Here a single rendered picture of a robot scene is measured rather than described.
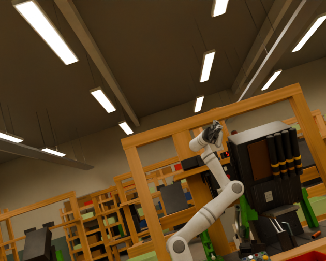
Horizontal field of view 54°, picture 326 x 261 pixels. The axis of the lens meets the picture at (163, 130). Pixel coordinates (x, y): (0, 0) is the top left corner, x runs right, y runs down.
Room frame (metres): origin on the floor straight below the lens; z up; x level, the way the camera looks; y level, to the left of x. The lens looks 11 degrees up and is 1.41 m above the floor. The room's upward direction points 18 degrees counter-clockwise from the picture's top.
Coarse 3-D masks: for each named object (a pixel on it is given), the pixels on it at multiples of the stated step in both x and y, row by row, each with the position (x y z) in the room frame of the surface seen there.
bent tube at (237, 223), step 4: (236, 204) 2.22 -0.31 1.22; (236, 208) 2.19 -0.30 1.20; (240, 208) 2.20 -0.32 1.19; (236, 212) 2.22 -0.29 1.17; (236, 216) 2.24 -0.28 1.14; (236, 220) 2.26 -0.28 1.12; (236, 224) 2.26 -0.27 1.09; (236, 228) 2.25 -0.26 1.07; (236, 232) 2.24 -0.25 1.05; (240, 240) 2.17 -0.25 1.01
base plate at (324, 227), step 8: (320, 224) 2.39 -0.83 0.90; (304, 232) 2.32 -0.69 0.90; (312, 232) 2.25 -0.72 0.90; (296, 240) 2.18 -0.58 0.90; (304, 240) 2.12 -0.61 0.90; (312, 240) 2.06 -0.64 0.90; (272, 248) 2.19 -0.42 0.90; (280, 248) 2.12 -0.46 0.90; (224, 256) 2.39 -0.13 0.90; (232, 256) 2.31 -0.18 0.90
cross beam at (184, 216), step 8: (312, 168) 2.62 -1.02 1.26; (304, 176) 2.62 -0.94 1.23; (312, 176) 2.62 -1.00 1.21; (192, 208) 2.56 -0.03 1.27; (168, 216) 2.55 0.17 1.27; (176, 216) 2.55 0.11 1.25; (184, 216) 2.55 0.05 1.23; (192, 216) 2.56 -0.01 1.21; (168, 224) 2.55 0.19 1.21; (176, 224) 2.55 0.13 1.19
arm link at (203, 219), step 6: (204, 210) 1.66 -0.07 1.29; (198, 216) 1.65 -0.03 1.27; (204, 216) 1.64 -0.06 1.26; (210, 216) 1.65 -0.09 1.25; (192, 222) 1.66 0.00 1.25; (198, 222) 1.65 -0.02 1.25; (204, 222) 1.64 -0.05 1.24; (210, 222) 1.65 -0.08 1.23; (186, 228) 1.67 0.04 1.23; (192, 228) 1.66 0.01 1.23; (198, 228) 1.65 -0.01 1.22; (204, 228) 1.66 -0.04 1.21; (174, 234) 1.67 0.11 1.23; (180, 234) 1.67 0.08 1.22; (186, 234) 1.67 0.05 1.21; (192, 234) 1.67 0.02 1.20; (198, 234) 1.68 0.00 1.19; (186, 240) 1.67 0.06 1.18; (168, 252) 1.64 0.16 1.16
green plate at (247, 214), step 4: (244, 196) 2.12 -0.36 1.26; (240, 200) 2.20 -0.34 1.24; (244, 200) 2.11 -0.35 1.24; (240, 204) 2.21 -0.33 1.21; (244, 204) 2.11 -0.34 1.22; (244, 208) 2.11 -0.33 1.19; (248, 208) 2.13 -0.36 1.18; (244, 212) 2.12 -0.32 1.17; (248, 212) 2.13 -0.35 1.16; (252, 212) 2.13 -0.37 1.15; (256, 212) 2.13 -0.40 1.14; (244, 216) 2.13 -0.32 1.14; (248, 216) 2.13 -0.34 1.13; (252, 216) 2.13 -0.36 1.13; (256, 216) 2.13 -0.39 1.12; (244, 220) 2.14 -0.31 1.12; (248, 220) 2.13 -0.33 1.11; (244, 224) 2.15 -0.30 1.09
